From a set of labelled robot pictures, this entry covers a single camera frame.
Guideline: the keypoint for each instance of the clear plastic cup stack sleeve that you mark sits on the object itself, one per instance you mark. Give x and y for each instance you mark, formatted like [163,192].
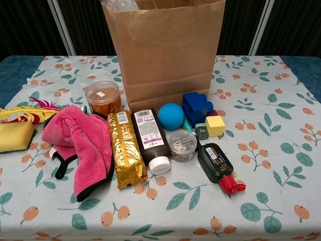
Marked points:
[120,4]

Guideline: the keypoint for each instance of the blue plastic building block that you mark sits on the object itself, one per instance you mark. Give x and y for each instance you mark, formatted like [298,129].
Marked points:
[195,108]

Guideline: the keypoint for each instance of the small purple block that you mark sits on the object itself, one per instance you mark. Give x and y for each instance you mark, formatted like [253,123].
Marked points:
[212,113]

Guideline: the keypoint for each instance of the brown paper bag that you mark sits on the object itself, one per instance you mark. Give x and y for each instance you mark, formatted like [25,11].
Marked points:
[165,50]

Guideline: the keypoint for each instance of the blue ball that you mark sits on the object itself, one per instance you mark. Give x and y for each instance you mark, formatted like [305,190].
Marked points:
[171,116]

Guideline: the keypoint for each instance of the brown bottle with white cap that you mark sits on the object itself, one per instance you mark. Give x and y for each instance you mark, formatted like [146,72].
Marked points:
[150,135]

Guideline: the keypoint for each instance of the clear tub of paper clips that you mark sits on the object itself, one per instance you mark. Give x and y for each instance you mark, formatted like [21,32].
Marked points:
[182,145]

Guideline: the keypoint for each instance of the small green box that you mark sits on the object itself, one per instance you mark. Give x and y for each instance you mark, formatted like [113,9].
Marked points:
[201,131]

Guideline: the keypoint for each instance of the gold foil package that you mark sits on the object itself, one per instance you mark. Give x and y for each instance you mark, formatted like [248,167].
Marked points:
[126,150]

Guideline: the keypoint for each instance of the yellow foam cube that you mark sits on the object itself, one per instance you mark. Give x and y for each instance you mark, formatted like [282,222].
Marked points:
[214,126]

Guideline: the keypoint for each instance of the clear jar with amber contents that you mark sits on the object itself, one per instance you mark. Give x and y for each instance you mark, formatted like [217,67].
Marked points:
[102,98]

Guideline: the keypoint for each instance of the black bottle with red cap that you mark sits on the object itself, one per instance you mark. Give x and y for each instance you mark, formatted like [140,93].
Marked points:
[217,163]

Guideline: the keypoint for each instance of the green white striped item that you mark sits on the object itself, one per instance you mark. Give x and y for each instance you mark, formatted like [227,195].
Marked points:
[84,108]

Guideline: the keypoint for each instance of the pink cloth with black trim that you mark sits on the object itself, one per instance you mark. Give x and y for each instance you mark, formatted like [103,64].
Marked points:
[85,140]

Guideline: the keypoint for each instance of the floral tablecloth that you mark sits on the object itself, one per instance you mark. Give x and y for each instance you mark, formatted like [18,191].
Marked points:
[160,213]

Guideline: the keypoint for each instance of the black pleated screen panel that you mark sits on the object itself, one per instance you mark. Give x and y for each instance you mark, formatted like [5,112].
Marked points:
[87,25]
[25,25]
[296,25]
[238,25]

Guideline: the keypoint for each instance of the colourful feather toy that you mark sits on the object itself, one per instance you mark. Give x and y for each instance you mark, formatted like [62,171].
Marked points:
[25,113]

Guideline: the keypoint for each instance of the yellow sponge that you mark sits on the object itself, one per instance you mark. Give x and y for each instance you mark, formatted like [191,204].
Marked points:
[15,136]

